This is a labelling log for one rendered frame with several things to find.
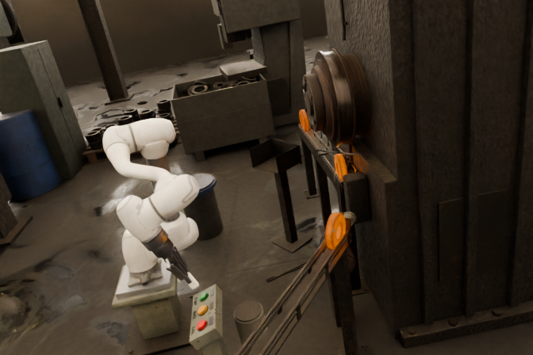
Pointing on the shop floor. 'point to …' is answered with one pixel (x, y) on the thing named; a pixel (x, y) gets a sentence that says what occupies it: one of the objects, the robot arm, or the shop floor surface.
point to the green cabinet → (43, 102)
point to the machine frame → (442, 135)
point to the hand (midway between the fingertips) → (190, 280)
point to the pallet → (95, 147)
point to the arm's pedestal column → (160, 326)
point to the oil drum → (25, 157)
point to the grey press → (262, 24)
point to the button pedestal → (211, 339)
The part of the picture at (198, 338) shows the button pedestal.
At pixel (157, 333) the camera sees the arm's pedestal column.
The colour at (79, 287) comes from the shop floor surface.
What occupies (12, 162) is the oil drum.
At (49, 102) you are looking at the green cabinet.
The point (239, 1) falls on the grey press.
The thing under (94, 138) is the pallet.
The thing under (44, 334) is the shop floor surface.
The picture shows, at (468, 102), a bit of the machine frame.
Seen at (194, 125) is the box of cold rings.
